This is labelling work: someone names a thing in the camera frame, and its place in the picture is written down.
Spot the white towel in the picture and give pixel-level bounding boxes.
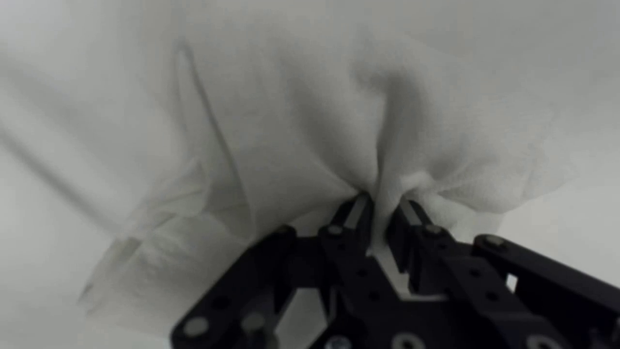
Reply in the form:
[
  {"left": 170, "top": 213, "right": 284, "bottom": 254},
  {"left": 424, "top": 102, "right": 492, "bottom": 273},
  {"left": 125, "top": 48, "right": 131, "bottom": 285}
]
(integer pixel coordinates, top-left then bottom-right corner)
[{"left": 0, "top": 0, "right": 559, "bottom": 343}]

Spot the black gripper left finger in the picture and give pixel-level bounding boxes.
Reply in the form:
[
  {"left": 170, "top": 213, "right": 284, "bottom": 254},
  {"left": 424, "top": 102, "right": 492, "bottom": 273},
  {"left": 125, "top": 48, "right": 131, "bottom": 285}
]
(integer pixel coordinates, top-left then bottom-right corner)
[{"left": 170, "top": 192, "right": 373, "bottom": 349}]

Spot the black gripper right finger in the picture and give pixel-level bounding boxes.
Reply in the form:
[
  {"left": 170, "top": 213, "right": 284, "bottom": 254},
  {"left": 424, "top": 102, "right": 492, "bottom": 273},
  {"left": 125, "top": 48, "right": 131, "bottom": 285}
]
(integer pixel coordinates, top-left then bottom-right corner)
[{"left": 385, "top": 199, "right": 620, "bottom": 349}]

